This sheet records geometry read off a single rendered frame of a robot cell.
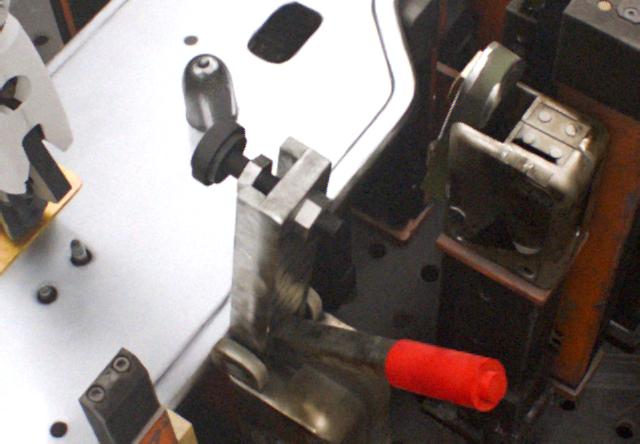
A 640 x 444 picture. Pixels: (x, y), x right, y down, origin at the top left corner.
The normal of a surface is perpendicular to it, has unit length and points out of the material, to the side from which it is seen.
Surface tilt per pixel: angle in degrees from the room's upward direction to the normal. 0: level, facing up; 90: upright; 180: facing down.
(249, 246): 90
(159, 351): 0
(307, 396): 0
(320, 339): 33
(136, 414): 90
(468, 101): 90
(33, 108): 87
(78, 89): 0
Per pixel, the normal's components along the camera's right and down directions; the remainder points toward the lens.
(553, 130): -0.04, -0.55
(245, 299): -0.57, 0.70
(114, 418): 0.82, 0.46
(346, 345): -0.48, -0.71
